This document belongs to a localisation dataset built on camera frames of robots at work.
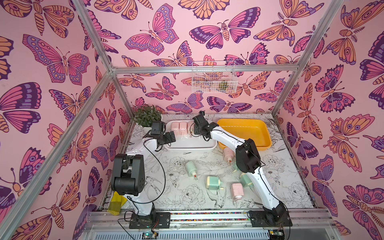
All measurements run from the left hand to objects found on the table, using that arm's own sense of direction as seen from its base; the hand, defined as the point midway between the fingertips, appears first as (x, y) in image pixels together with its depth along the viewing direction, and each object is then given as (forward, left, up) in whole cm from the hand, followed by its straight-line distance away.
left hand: (169, 136), depth 97 cm
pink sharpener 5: (-34, -38, -2) cm, 51 cm away
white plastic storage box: (-6, -18, 0) cm, 19 cm away
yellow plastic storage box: (+12, -62, -8) cm, 64 cm away
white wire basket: (+37, -30, +20) cm, 52 cm away
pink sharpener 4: (+4, -15, -1) cm, 15 cm away
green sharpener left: (-22, -15, -1) cm, 26 cm away
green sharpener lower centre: (-30, -27, -1) cm, 40 cm away
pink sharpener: (+8, -3, -1) cm, 9 cm away
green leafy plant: (+7, +14, +12) cm, 20 cm away
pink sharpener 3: (+7, -12, -1) cm, 14 cm away
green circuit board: (-52, +5, -9) cm, 53 cm away
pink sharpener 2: (+8, -8, -1) cm, 12 cm away
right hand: (+7, -16, -1) cm, 18 cm away
